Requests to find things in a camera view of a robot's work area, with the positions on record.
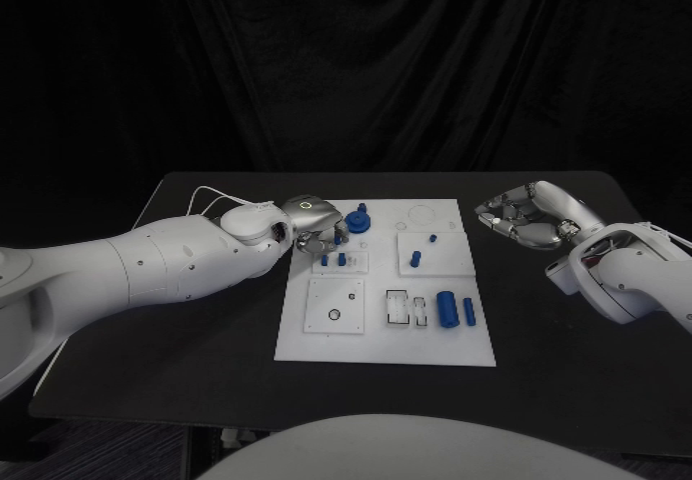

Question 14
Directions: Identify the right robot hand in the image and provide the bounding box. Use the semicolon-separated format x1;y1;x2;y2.
473;180;607;251

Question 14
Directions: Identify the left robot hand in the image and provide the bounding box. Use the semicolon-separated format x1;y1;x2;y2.
278;193;350;255

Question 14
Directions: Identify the white task board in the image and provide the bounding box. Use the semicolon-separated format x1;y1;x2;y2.
272;198;497;368

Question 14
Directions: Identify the blue gear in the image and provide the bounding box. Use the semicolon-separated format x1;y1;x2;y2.
343;210;373;235

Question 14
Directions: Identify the thick blue cylinder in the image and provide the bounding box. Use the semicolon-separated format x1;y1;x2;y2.
435;290;461;329

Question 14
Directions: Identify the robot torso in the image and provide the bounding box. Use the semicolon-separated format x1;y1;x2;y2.
194;413;630;480

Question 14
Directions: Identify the white cable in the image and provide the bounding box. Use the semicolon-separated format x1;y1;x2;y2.
186;185;259;217
200;195;255;217
637;220;692;249

